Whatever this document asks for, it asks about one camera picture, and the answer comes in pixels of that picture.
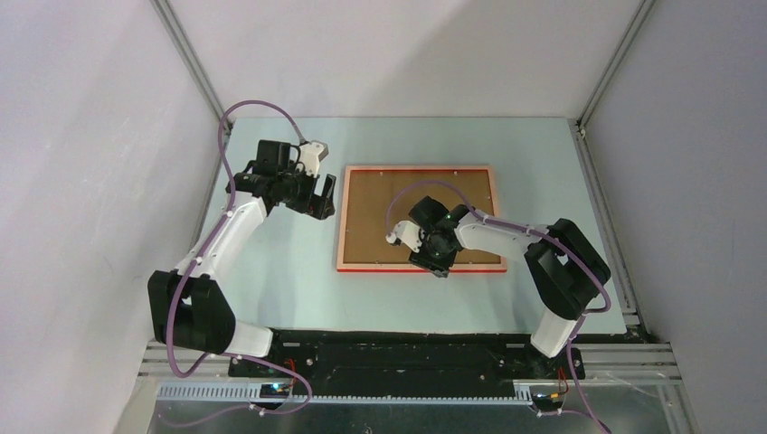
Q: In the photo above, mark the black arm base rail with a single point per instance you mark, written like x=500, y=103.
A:
x=405, y=365

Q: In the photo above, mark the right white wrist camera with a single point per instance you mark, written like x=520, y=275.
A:
x=407, y=233

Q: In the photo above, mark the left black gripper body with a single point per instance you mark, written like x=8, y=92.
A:
x=298, y=193

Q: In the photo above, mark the grey slotted cable duct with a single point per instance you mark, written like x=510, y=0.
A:
x=255, y=393

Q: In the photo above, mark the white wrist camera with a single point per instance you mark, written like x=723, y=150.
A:
x=407, y=233
x=311, y=154

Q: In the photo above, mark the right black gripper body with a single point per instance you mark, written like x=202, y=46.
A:
x=432, y=258

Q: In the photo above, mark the red wooden picture frame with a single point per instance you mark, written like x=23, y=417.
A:
x=376, y=197

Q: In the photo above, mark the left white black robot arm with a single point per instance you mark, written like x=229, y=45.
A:
x=190, y=304

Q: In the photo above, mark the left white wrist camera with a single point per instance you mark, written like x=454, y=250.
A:
x=311, y=154

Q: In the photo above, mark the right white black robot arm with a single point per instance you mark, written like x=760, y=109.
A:
x=566, y=269

